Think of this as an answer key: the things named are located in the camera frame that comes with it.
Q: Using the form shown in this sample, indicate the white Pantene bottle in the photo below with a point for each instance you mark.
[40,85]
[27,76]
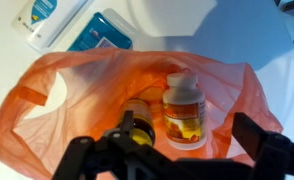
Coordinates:
[47,20]

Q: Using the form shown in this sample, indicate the teal blister packet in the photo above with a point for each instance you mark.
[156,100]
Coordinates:
[100,35]

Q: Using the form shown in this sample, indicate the dark bottle with yellow lid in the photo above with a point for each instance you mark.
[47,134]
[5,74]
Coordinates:
[141,120]

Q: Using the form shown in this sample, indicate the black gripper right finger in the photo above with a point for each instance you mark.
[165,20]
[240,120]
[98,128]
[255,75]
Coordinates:
[273,150]

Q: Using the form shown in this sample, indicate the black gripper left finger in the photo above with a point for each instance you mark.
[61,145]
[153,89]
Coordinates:
[120,153]

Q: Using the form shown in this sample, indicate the orange translucent plastic bag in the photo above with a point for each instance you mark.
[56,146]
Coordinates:
[87,83]

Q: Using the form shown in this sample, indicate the white bottle with orange label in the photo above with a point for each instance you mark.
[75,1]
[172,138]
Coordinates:
[184,113]

